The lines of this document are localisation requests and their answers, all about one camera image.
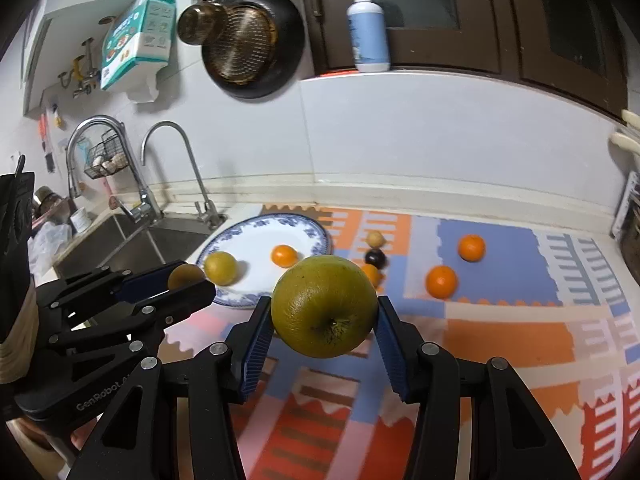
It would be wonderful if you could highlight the small brass pot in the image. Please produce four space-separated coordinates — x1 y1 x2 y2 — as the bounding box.
177 2 228 46

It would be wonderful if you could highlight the orange mandarin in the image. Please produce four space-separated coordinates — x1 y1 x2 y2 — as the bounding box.
458 234 486 262
425 264 458 300

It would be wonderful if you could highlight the small orange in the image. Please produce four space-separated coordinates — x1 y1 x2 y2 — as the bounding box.
361 263 383 288

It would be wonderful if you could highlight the black frying pan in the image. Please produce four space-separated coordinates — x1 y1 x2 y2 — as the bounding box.
201 0 305 100

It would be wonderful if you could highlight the gloved left hand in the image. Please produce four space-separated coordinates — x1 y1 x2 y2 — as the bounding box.
0 154 42 386

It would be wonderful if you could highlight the thin chrome faucet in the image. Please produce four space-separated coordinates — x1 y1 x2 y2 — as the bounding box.
139 120 226 232

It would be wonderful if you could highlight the blue white pump bottle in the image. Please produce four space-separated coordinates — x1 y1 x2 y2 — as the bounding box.
346 0 390 73

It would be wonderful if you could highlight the stainless steel sink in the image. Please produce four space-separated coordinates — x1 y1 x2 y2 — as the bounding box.
52 214 212 278

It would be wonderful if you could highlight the small tan round fruit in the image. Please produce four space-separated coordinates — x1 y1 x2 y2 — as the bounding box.
366 230 386 249

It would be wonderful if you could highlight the steel cooking pot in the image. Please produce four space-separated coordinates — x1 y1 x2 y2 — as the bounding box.
620 218 640 284

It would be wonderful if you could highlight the dark plum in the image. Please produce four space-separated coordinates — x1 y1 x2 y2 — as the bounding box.
363 248 387 270

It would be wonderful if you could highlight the cream pan handle lower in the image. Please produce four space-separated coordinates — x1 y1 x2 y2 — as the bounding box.
610 131 640 156

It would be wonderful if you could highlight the large yellow-green pear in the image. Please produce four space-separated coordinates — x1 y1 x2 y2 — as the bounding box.
203 252 238 286

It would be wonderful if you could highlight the small yellow-green fruit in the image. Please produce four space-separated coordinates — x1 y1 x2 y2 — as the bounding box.
167 263 206 290

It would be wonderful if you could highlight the cream pan handle upper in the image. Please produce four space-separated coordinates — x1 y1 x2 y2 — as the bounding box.
622 110 640 130

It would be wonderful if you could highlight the teal white tissue pack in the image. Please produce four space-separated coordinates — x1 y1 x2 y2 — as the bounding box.
100 0 176 104

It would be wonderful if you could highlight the dark brown window frame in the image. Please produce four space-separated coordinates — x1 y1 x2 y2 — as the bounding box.
303 0 628 118

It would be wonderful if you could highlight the large green apple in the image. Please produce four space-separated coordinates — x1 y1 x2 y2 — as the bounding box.
270 255 378 359

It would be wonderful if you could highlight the brass perforated strainer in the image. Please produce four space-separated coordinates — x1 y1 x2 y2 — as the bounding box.
202 6 276 86

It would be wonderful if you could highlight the wire sponge basket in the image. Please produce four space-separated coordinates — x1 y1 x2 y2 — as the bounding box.
79 129 129 180

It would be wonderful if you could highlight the cream pan handle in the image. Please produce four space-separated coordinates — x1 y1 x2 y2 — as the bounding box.
610 131 640 156
622 110 640 130

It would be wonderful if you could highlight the large chrome kitchen faucet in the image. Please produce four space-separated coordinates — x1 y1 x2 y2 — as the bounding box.
65 115 163 223

